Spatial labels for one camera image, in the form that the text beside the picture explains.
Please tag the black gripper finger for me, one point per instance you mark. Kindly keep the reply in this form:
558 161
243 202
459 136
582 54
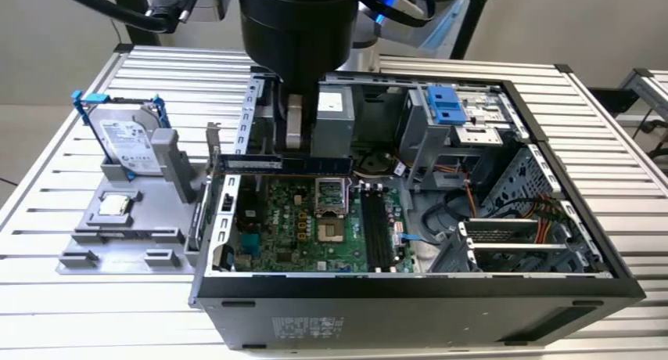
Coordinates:
295 121

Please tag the dark RAM stick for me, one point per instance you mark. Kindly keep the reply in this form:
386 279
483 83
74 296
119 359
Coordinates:
251 164
126 232

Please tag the grey power supply unit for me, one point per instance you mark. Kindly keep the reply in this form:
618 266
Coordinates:
334 133

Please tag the black round cooler fan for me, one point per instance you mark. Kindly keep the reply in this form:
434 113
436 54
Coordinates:
376 163

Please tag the grey metal drive cage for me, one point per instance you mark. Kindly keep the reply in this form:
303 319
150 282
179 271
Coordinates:
423 141

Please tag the CPU socket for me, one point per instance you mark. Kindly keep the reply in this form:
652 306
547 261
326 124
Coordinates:
331 230

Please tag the blue drive bay latch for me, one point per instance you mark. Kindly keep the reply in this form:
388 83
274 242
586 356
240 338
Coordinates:
443 101

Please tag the silver hard disk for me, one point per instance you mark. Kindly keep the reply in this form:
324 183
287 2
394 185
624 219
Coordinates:
126 141

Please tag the green motherboard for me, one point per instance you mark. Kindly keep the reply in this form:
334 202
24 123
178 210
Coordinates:
292 250

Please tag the grey parts rack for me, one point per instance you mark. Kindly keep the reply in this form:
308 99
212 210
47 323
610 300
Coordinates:
156 203

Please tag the blue disk carrier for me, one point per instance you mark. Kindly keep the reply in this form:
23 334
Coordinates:
94 98

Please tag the silver CPU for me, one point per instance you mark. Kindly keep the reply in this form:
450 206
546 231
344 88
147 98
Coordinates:
114 206

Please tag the grey disk bay cage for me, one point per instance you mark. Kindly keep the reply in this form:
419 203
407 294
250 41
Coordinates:
500 235

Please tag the black open PC case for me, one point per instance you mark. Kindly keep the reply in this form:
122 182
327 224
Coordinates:
366 321

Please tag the black upright post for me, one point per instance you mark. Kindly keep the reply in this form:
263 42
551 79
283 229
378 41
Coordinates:
143 37
470 31

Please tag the graphics card with silver bracket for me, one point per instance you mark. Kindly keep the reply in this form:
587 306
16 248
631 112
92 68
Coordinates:
200 219

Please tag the metal side table frame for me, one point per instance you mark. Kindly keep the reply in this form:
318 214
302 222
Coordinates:
644 80

